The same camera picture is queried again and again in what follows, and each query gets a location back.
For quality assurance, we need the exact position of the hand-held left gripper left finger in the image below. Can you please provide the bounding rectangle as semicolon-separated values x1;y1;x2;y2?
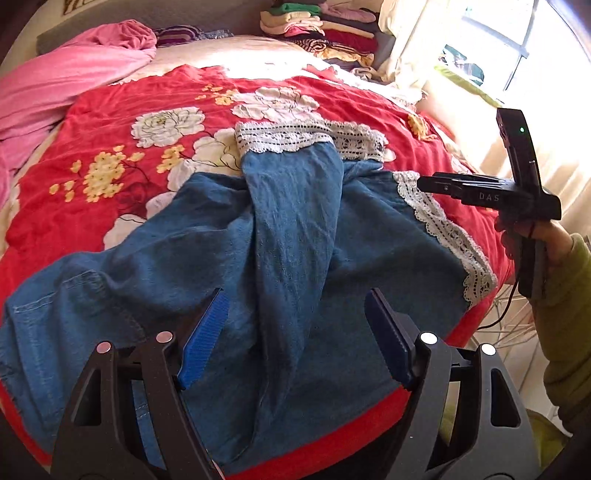
50;287;230;480

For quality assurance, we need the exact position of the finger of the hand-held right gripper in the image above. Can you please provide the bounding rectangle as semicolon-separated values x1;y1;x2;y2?
417;172;505;207

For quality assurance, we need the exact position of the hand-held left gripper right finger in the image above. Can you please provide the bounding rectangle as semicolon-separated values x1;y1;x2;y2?
364;287;541;480

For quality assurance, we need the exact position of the blue denim pants lace trim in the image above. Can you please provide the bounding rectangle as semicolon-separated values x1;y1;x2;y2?
0;117;498;476

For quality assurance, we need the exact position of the person's right forearm green sleeve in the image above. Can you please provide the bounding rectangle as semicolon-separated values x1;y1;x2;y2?
530;233;591;418

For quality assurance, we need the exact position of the person's right hand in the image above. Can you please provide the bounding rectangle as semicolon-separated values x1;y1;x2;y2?
494;215;574;280

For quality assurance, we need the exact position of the yellow-green cloth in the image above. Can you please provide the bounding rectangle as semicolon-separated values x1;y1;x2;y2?
434;62;505;108

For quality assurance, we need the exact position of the window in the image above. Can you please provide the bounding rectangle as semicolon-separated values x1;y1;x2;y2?
441;0;575;95

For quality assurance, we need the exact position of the red floral blanket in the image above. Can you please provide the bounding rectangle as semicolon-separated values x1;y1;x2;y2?
0;65;514;476

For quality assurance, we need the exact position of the stack of folded clothes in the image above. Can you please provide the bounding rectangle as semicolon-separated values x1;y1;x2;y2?
259;0;394;83

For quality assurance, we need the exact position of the cream bed sheet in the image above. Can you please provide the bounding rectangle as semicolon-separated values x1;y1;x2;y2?
106;33;430;109

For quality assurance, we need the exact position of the pink blanket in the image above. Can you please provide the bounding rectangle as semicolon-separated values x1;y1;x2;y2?
0;19;158;209

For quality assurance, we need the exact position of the purple striped cloth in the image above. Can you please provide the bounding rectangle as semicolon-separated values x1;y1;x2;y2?
154;25;206;47

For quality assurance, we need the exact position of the grey headboard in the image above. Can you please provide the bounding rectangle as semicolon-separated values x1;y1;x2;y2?
37;0;278;52

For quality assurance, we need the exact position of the black cable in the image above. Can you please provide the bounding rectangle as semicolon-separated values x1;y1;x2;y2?
477;281;522;331

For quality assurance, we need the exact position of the white wire rack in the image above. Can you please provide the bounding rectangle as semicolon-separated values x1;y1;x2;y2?
466;295;551;366

